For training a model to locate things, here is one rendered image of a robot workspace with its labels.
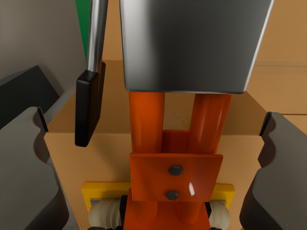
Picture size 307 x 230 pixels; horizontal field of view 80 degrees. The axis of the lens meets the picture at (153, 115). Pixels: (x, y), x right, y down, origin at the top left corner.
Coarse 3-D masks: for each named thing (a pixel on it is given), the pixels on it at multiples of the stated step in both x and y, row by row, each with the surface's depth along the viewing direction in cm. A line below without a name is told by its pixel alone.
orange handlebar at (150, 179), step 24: (144, 96) 10; (216, 96) 10; (144, 120) 11; (192, 120) 12; (216, 120) 11; (144, 144) 12; (168, 144) 15; (192, 144) 12; (216, 144) 12; (144, 168) 12; (168, 168) 12; (192, 168) 12; (216, 168) 12; (144, 192) 14; (168, 192) 14; (192, 192) 14; (144, 216) 17; (192, 216) 16
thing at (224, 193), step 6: (216, 186) 35; (222, 186) 35; (228, 186) 35; (216, 192) 34; (222, 192) 34; (228, 192) 34; (234, 192) 34; (216, 198) 35; (222, 198) 35; (228, 198) 35; (222, 204) 36; (228, 204) 36
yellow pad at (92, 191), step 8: (88, 184) 35; (96, 184) 35; (104, 184) 35; (112, 184) 35; (120, 184) 35; (128, 184) 35; (88, 192) 34; (96, 192) 34; (104, 192) 34; (112, 192) 34; (120, 192) 34; (88, 200) 36; (96, 200) 35; (120, 200) 35; (88, 208) 37
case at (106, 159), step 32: (128, 96) 40; (192, 96) 40; (64, 128) 30; (96, 128) 30; (128, 128) 30; (224, 128) 31; (256, 128) 31; (64, 160) 32; (96, 160) 32; (128, 160) 32; (224, 160) 32; (256, 160) 32
